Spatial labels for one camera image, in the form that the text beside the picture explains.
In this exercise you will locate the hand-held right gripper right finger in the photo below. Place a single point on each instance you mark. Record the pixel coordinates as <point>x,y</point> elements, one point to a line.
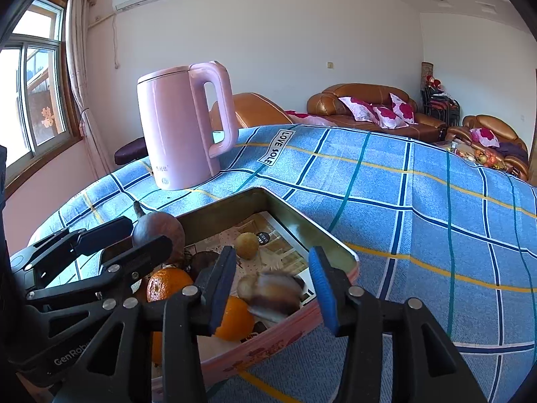
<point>325,294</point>

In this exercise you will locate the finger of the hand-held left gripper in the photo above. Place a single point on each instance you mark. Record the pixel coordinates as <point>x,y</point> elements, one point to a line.
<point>107,235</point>
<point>142,258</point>

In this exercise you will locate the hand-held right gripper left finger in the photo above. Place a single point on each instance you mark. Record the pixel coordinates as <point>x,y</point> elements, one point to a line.
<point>222,294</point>

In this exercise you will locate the orange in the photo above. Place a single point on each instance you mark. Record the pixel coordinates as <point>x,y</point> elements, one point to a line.
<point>237,319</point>
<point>168,283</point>

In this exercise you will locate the purple passion fruit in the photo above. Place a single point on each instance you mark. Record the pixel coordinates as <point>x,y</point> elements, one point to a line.
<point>155,224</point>

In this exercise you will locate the chocolate coated cake roll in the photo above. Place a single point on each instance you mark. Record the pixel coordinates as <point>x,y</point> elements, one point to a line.
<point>277,294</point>

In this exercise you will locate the tan longan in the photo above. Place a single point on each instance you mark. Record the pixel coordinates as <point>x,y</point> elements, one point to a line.
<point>246,245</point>

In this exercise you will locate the pink metal tin box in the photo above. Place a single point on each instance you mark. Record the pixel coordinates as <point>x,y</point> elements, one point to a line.
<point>268,344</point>

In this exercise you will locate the printed paper leaflet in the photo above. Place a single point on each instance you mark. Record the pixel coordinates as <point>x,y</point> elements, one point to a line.
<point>277,252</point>

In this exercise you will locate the dark purple stool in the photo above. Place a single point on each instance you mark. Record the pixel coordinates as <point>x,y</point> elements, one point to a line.
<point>130,151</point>

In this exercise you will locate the blue plaid tablecloth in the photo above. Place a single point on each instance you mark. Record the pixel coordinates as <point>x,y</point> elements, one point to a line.
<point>398,218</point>

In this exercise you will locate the pink electric kettle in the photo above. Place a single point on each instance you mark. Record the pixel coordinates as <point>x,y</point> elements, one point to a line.
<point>176,134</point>

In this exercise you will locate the window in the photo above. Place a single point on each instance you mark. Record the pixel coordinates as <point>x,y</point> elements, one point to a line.
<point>37,92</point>

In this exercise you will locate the pink floral blanket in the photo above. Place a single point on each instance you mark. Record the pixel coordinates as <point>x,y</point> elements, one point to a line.
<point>310,118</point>

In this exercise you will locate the pink curtain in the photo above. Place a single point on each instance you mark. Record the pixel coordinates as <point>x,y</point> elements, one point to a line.
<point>77,50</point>

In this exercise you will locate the brown leather chair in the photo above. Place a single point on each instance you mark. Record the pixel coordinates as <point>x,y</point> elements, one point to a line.
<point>256,109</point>

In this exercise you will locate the white red floral pillow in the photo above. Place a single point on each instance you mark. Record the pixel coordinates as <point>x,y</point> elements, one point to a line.
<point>356,107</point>
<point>484,136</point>
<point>405,108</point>
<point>388,116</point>

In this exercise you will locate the long brown leather sofa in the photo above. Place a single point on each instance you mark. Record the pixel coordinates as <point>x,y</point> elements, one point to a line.
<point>335,94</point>

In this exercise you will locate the cluttered coffee table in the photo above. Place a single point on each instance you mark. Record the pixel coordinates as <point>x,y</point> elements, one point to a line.
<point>470,153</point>

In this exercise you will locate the black rack with clothes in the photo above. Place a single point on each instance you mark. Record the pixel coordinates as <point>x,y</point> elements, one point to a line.
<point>440,105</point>

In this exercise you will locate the purple blanket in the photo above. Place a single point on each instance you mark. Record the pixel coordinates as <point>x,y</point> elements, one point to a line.
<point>514,149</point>

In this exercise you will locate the brown leather armchair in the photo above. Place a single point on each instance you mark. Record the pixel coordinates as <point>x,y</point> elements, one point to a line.
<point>491,121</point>

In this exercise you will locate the tall patterned cylinder vase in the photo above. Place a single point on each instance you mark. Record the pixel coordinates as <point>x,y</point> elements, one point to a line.
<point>427,73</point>

